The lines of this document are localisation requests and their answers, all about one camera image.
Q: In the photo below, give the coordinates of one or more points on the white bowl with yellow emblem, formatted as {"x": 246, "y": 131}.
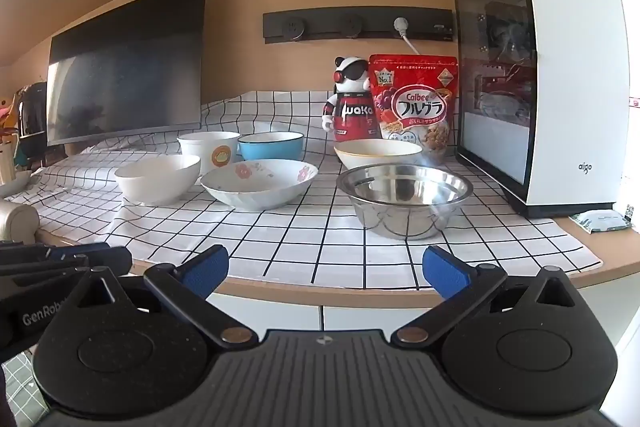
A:
{"x": 205, "y": 149}

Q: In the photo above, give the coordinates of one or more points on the beige padded armrest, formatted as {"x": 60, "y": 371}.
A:
{"x": 17, "y": 222}

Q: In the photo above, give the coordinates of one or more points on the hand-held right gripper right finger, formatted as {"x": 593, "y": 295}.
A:
{"x": 445, "y": 274}

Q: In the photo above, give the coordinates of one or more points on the white computer case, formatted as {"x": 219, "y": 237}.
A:
{"x": 570, "y": 82}

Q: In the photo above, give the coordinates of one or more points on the blue enamel bowl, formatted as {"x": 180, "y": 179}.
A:
{"x": 270, "y": 151}

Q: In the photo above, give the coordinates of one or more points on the red cereal bag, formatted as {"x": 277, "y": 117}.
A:
{"x": 415, "y": 107}

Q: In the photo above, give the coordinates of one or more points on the black computer monitor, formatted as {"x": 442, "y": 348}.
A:
{"x": 125, "y": 72}

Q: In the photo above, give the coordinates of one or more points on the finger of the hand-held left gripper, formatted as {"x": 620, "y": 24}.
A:
{"x": 45, "y": 271}
{"x": 90, "y": 250}

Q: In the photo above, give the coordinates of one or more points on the dark backpack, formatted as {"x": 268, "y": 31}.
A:
{"x": 32, "y": 107}

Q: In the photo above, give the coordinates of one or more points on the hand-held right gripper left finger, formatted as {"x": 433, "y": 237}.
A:
{"x": 210, "y": 272}

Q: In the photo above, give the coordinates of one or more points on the red black robot figurine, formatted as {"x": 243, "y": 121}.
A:
{"x": 352, "y": 112}

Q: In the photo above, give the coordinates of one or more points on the green flat packet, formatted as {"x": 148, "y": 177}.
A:
{"x": 600, "y": 222}

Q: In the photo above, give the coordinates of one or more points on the plain white bowl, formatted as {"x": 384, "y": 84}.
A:
{"x": 155, "y": 182}

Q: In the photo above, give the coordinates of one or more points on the potted plant in white pot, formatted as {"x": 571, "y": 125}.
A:
{"x": 7, "y": 162}

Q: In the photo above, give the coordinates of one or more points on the floral white deep plate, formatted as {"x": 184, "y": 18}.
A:
{"x": 250, "y": 194}

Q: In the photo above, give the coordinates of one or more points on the white checkered tablecloth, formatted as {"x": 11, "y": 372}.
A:
{"x": 280, "y": 242}

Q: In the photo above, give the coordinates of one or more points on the stainless steel bowl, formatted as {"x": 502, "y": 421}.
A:
{"x": 400, "y": 217}

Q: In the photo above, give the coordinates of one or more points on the black wall power rail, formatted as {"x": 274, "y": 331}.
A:
{"x": 320, "y": 24}

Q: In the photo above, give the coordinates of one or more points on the white drawer front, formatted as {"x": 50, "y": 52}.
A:
{"x": 370, "y": 317}
{"x": 280, "y": 312}

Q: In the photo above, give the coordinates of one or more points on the grey saucer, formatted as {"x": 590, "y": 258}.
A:
{"x": 15, "y": 187}

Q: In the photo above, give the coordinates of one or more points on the white bowl with yellow rim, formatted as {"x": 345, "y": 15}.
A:
{"x": 350, "y": 159}

